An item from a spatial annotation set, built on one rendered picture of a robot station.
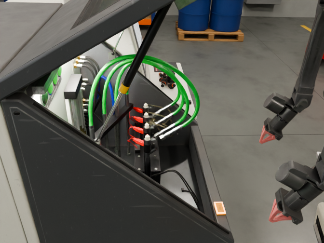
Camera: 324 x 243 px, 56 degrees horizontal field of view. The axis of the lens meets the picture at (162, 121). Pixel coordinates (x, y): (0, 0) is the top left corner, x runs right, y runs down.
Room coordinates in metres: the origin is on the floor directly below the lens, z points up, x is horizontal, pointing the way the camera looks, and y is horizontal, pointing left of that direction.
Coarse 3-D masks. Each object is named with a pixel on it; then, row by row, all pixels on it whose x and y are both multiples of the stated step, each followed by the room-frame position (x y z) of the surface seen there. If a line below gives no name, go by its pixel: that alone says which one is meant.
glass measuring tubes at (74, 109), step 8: (72, 80) 0.99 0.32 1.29; (80, 80) 1.01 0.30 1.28; (72, 88) 0.93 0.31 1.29; (80, 88) 1.03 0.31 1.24; (72, 96) 0.91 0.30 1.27; (80, 96) 1.03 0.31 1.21; (72, 104) 0.92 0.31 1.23; (80, 104) 0.99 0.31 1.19; (72, 112) 0.92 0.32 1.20; (80, 112) 0.99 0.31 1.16; (72, 120) 0.93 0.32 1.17; (80, 120) 0.96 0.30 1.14; (80, 128) 0.96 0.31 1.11
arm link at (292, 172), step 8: (280, 168) 0.68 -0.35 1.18; (288, 168) 0.65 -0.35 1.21; (296, 168) 0.64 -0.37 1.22; (304, 168) 0.66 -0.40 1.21; (312, 168) 0.68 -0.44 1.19; (280, 176) 0.65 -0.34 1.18; (288, 176) 0.64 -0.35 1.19; (296, 176) 0.64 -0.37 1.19; (304, 176) 0.64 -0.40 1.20; (312, 176) 0.64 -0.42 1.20; (288, 184) 0.63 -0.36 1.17; (296, 184) 0.63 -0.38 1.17; (320, 184) 0.61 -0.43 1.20
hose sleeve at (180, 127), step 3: (177, 126) 0.93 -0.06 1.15; (180, 126) 0.93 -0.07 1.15; (174, 129) 0.93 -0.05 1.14; (177, 129) 0.93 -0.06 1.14; (180, 129) 0.93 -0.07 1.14; (168, 132) 0.93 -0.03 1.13; (171, 132) 0.93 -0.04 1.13; (174, 132) 0.93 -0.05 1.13; (165, 135) 0.92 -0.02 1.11; (168, 135) 0.92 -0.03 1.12
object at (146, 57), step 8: (120, 56) 0.92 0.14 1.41; (128, 56) 0.91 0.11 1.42; (112, 64) 0.91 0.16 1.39; (168, 64) 0.93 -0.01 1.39; (176, 72) 0.93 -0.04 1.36; (96, 80) 0.90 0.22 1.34; (184, 80) 0.93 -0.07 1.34; (192, 88) 0.93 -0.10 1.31; (88, 112) 0.91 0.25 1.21; (192, 120) 0.93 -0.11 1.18
